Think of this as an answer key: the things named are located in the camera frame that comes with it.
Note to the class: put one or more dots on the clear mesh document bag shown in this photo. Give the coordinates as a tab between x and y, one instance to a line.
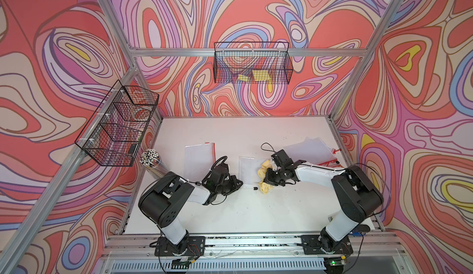
198	160
313	151
252	171

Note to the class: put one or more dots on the black wire basket wall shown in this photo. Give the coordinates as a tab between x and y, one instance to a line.
234	58
113	135

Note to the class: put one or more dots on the black wire basket left wall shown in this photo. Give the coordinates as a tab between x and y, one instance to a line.
113	135

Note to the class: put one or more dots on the yellow microfiber cloth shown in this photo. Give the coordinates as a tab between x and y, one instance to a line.
264	187

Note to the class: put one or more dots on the small yellow sticky note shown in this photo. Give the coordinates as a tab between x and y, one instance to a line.
243	78

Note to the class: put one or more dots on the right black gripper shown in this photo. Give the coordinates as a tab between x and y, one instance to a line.
269	179

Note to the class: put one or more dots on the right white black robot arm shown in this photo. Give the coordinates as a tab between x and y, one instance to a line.
357	195

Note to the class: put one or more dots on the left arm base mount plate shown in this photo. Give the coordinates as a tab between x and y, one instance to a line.
193	246

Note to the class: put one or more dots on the aluminium front rail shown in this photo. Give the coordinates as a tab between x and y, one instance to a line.
255	245

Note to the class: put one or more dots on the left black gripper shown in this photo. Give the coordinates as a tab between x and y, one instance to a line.
233	181

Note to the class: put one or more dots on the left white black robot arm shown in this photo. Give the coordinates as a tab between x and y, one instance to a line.
164	199

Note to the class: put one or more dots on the blue black handled tool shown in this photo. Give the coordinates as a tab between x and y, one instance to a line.
361	230

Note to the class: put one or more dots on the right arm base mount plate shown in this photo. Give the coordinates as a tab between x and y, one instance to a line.
310	245

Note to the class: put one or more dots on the black wire basket back wall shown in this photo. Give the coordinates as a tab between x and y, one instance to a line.
234	58

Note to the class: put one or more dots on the yellow sticky note pad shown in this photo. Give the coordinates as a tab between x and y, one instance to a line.
261	76

